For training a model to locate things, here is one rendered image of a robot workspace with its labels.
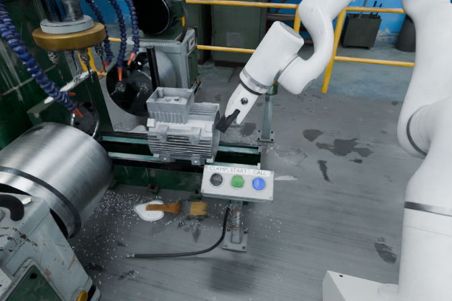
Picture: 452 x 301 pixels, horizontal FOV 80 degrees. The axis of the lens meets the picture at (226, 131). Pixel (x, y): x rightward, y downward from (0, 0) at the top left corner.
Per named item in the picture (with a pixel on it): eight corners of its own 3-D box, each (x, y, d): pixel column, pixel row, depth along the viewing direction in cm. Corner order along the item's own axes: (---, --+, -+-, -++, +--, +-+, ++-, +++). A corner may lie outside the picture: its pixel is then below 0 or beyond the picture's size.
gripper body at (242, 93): (265, 98, 66) (241, 128, 72) (266, 80, 74) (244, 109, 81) (239, 82, 65) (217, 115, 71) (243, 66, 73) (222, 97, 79)
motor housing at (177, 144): (152, 168, 88) (142, 119, 77) (170, 135, 104) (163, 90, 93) (212, 174, 86) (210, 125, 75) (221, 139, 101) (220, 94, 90)
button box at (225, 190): (202, 196, 67) (199, 193, 63) (206, 169, 70) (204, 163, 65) (271, 204, 66) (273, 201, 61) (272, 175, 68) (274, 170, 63)
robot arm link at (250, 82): (272, 91, 65) (264, 101, 67) (272, 76, 73) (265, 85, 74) (243, 74, 64) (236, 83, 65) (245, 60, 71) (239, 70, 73)
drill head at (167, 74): (103, 125, 110) (85, 67, 95) (142, 83, 143) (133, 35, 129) (162, 130, 107) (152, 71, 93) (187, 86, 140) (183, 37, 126)
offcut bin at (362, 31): (368, 44, 499) (383, -6, 452) (373, 52, 462) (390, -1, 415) (339, 41, 510) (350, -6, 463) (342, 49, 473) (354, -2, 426)
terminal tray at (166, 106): (149, 122, 83) (145, 102, 79) (161, 105, 91) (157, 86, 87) (187, 125, 81) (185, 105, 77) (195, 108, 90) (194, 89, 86)
